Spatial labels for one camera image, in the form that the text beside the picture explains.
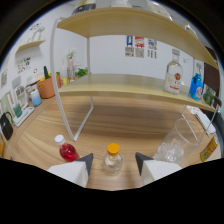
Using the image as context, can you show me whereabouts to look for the clear glass with ice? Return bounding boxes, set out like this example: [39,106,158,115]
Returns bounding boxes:
[152,117,203,165]

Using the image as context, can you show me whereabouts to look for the clear vodka bottle red label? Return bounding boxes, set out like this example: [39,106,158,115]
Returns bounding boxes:
[163,48,185,96]

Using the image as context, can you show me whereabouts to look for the blue liquid bottle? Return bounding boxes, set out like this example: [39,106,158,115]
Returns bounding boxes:
[188,72,205,102]

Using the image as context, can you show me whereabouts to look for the pale green pitcher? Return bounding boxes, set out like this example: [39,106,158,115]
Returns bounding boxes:
[0,91,16,118]

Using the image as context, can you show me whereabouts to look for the white tray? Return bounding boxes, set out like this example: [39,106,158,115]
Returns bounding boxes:
[12,106,35,128]

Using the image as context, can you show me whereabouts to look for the green leafy plant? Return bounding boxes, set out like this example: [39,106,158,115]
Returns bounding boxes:
[74,66,89,79]

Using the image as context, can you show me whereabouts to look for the white shelf ornament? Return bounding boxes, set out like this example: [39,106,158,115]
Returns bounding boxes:
[29,23,45,42]

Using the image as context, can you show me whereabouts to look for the clear bottle orange cap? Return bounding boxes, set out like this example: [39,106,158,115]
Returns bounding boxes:
[102,142,124,177]

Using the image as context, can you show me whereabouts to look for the orange packet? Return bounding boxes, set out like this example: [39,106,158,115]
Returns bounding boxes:
[0,134,6,158]

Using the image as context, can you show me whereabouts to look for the green cactus shaped item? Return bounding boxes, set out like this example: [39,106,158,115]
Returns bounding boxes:
[43,65,50,80]

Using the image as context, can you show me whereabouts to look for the small red liquid bottle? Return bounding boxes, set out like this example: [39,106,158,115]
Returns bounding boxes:
[54,134,81,163]

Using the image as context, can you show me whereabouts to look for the blue yellow wall poster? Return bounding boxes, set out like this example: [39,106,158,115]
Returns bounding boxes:
[124,35,135,58]

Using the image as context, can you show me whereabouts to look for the blue white wall poster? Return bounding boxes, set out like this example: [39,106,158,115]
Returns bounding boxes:
[147,38,158,60]

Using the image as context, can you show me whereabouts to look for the two-tier wooden shelf rack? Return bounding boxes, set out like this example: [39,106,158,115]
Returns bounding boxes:
[49,6,221,142]

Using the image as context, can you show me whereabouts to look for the brown door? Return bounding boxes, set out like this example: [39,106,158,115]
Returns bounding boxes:
[203,46,219,88]

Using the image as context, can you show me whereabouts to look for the green translucent cup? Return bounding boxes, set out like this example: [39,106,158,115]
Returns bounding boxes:
[12,103,23,118]

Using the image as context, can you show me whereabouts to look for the tall black yellow can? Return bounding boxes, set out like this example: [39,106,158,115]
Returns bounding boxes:
[71,0,98,16]

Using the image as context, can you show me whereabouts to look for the white kitchen appliance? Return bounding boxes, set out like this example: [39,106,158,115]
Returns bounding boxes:
[24,73,43,93]

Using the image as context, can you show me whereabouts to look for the colourful wall stickers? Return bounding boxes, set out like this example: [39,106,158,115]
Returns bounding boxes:
[17,57,33,74]

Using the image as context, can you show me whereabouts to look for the round green glass bottle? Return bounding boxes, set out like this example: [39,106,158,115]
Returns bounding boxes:
[201,84,218,108]

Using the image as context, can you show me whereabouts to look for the orange storage basket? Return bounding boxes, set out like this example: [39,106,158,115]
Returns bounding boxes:
[36,73,62,100]

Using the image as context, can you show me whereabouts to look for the white flowers in vase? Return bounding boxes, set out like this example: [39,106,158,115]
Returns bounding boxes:
[65,49,77,79]

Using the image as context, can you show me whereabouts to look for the blue white cup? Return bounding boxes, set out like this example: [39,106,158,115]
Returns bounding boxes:
[29,89,43,108]

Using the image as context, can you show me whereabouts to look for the black handbag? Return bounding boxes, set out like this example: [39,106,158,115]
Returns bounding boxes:
[0,111,14,141]

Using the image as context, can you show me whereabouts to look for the wooden wall shelf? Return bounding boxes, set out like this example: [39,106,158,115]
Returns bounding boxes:
[15,39,47,53]

